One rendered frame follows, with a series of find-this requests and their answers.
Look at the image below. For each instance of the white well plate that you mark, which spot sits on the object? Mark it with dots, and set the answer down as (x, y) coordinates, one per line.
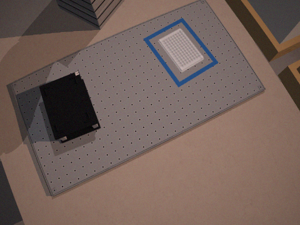
(181, 50)

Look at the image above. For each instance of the blue tape rectangle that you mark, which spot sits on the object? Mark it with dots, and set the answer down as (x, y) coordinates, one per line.
(166, 66)

